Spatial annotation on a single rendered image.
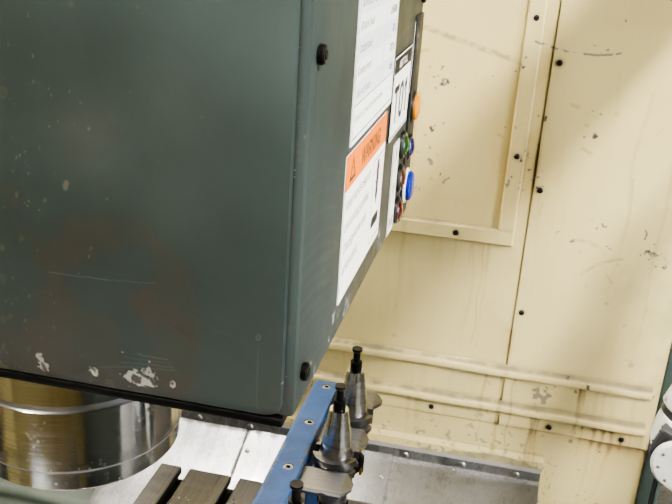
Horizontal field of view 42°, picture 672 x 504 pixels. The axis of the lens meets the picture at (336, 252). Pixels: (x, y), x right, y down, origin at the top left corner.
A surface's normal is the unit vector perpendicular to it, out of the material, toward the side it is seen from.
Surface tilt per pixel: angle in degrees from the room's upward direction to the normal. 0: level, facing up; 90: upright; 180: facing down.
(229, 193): 90
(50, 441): 90
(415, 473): 25
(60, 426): 90
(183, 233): 90
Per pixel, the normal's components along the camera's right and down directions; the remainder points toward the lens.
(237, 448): -0.04, -0.71
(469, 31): -0.22, 0.34
